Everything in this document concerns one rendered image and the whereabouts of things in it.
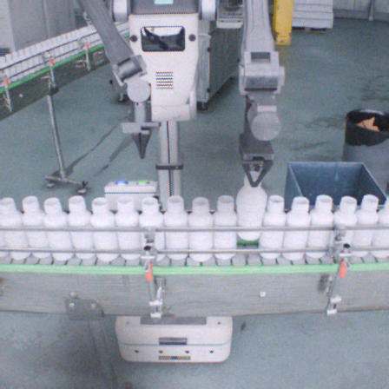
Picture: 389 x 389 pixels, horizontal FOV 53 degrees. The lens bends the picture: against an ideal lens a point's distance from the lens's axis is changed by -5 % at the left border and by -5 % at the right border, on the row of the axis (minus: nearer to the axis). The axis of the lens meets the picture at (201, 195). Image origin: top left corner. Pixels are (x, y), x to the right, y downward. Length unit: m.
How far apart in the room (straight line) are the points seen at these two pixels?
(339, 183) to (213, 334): 0.84
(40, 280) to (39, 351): 1.13
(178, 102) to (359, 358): 1.50
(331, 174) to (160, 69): 0.79
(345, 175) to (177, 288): 0.92
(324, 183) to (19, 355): 1.66
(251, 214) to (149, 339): 1.05
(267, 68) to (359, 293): 0.66
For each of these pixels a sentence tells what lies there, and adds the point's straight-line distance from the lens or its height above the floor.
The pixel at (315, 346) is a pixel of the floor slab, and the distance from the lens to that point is 2.17.
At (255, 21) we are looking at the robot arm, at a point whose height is 1.56.
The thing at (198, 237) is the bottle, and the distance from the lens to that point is 0.97.
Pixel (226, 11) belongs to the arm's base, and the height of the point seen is 1.51.
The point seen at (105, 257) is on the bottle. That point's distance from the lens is 1.04.
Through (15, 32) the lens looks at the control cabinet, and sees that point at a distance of 6.81.
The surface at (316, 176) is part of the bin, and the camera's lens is 1.67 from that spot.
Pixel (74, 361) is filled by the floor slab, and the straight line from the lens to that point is 2.13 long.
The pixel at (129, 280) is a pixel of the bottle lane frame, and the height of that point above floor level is 0.96.
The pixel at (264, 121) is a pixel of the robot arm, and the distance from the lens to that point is 0.76.
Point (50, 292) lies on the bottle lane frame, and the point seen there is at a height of 0.91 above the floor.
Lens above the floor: 1.69
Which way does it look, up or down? 33 degrees down
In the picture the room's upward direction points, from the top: straight up
